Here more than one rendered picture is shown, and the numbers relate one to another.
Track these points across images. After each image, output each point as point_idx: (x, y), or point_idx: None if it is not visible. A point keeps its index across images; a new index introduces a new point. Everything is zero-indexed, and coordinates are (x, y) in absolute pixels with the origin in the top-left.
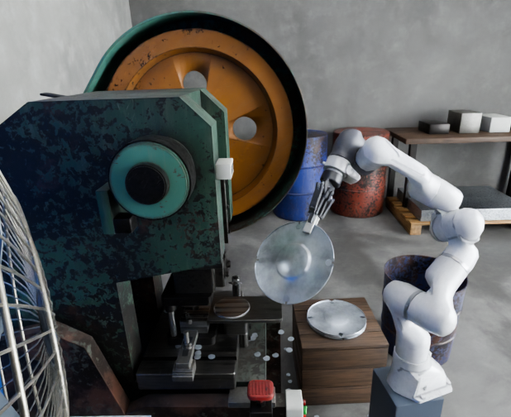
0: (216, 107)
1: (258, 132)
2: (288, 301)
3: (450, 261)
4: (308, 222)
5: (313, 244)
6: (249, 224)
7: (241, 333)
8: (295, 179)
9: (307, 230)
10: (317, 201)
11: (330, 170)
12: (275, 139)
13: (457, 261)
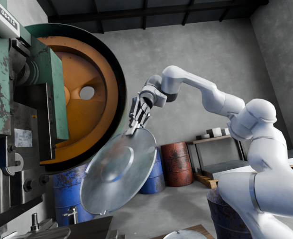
0: (43, 45)
1: (95, 93)
2: (109, 208)
3: (265, 140)
4: (130, 127)
5: (135, 142)
6: (90, 157)
7: None
8: (123, 114)
9: (129, 133)
10: (134, 108)
11: (143, 93)
12: (106, 93)
13: (271, 138)
